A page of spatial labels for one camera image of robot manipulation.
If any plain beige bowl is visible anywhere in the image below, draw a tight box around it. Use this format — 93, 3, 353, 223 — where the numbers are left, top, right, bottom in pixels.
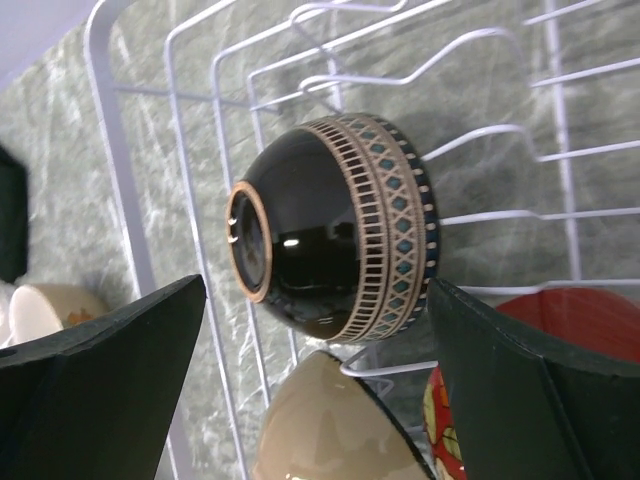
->
251, 350, 434, 480

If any white wire dish rack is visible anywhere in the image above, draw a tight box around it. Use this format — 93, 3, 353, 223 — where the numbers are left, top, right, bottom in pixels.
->
84, 1, 639, 479

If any cream floral bowl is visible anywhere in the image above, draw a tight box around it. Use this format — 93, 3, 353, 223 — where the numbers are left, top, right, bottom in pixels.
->
1, 284, 109, 349

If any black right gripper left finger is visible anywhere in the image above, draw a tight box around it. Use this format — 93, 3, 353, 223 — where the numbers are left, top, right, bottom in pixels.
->
1, 274, 206, 479

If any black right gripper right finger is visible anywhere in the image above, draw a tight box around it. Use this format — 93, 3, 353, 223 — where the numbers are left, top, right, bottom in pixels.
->
427, 277, 640, 480

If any red floral bowl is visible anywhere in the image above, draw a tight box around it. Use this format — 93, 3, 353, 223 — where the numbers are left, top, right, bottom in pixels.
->
422, 287, 640, 480

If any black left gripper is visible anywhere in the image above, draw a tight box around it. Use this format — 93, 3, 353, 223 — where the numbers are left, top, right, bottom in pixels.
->
0, 147, 29, 283

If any black patterned bowl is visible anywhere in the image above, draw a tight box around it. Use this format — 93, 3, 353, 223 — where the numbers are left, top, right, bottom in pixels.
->
226, 113, 440, 343

